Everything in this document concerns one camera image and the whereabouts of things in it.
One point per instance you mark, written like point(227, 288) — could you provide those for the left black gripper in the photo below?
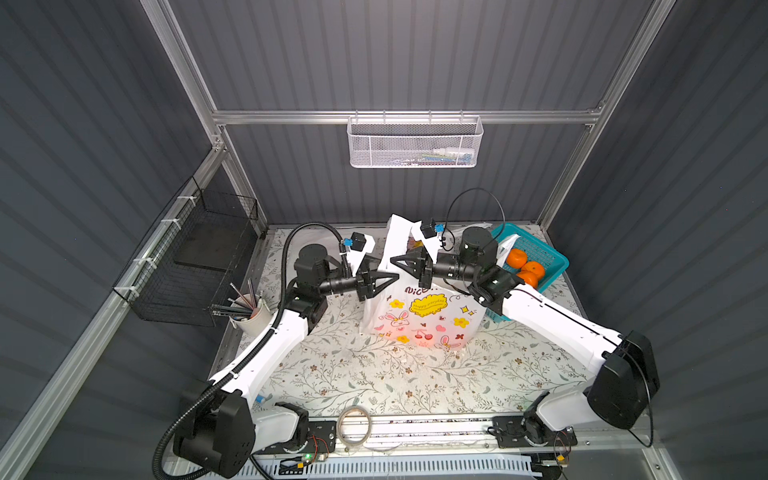
point(366, 283)

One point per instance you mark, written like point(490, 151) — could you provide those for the black wire wall basket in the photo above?
point(201, 249)

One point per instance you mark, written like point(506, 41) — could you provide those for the orange mandarin right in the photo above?
point(535, 268)

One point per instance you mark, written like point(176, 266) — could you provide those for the orange mandarin top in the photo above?
point(516, 258)

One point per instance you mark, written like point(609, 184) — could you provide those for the orange mandarin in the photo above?
point(529, 278)
point(516, 258)
point(535, 268)

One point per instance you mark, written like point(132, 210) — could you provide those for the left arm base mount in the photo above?
point(313, 437)

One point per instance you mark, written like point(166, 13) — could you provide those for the orange mandarin front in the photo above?
point(529, 278)

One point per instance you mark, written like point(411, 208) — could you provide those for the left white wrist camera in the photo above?
point(358, 246)

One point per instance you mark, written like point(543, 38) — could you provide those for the white pen cup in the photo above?
point(244, 308)

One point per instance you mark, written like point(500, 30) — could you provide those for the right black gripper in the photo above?
point(426, 265)

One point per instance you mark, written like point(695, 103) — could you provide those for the teal plastic basket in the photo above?
point(540, 252)

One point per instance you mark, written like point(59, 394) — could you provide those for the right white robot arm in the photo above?
point(623, 376)

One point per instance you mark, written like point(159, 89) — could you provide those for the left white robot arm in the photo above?
point(219, 429)

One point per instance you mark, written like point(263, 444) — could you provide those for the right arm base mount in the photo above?
point(519, 431)

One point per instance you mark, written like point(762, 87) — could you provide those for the white wire wall basket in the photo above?
point(410, 141)

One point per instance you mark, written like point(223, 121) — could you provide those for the clear plastic bag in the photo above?
point(436, 316)

